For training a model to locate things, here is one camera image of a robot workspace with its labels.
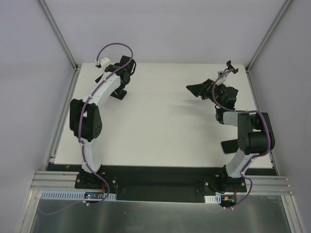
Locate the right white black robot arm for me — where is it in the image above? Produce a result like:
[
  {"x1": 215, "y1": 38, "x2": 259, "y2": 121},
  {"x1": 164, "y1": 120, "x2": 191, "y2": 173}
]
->
[{"x1": 186, "y1": 79, "x2": 275, "y2": 194}]

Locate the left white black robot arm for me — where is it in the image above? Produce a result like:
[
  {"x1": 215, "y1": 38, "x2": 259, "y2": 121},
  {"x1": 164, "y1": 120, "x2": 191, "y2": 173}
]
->
[{"x1": 69, "y1": 55, "x2": 137, "y2": 189}]

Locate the black folding phone stand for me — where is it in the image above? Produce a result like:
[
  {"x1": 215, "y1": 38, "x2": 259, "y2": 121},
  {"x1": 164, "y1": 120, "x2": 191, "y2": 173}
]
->
[{"x1": 110, "y1": 84, "x2": 127, "y2": 100}]

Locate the black round-base clamp phone stand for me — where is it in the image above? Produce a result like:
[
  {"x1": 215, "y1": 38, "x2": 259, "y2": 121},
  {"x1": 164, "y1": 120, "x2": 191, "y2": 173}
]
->
[{"x1": 225, "y1": 60, "x2": 239, "y2": 74}]

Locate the black smartphone right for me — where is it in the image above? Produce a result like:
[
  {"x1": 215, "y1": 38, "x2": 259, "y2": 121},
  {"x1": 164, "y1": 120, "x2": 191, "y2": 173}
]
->
[{"x1": 221, "y1": 139, "x2": 239, "y2": 154}]

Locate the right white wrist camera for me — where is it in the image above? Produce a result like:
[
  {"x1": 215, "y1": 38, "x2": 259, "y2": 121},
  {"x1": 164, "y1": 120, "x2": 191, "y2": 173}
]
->
[{"x1": 217, "y1": 70, "x2": 228, "y2": 83}]

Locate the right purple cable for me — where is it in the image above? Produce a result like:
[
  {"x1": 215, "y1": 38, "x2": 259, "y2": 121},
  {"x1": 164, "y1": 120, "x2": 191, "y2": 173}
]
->
[{"x1": 212, "y1": 69, "x2": 276, "y2": 211}]

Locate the left aluminium frame post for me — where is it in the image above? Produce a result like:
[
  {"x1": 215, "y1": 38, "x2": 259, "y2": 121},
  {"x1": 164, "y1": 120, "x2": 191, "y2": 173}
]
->
[{"x1": 36, "y1": 0, "x2": 79, "y2": 71}]

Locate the aluminium frame post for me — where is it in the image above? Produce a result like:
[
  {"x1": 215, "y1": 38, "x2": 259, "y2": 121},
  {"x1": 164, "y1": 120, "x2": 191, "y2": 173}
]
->
[
  {"x1": 36, "y1": 0, "x2": 79, "y2": 71},
  {"x1": 245, "y1": 0, "x2": 294, "y2": 73}
]

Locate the front aluminium rail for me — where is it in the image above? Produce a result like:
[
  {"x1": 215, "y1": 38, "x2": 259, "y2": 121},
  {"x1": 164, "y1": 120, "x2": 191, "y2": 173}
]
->
[{"x1": 30, "y1": 171, "x2": 294, "y2": 196}]

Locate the right white slotted cable duct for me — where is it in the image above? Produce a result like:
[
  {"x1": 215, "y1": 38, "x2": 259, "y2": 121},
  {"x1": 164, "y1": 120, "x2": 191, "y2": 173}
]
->
[{"x1": 204, "y1": 195, "x2": 222, "y2": 204}]

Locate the white slotted cable duct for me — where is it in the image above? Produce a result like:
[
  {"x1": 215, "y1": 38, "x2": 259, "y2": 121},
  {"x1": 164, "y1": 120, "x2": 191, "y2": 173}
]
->
[
  {"x1": 41, "y1": 191, "x2": 117, "y2": 201},
  {"x1": 204, "y1": 195, "x2": 222, "y2": 204}
]

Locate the right aluminium frame post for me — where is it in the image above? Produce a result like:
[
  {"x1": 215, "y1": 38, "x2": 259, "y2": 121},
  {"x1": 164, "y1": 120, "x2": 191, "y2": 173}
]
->
[{"x1": 245, "y1": 0, "x2": 294, "y2": 73}]

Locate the left white slotted cable duct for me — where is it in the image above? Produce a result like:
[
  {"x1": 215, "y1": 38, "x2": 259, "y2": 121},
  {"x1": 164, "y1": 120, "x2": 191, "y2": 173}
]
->
[{"x1": 41, "y1": 191, "x2": 117, "y2": 201}]

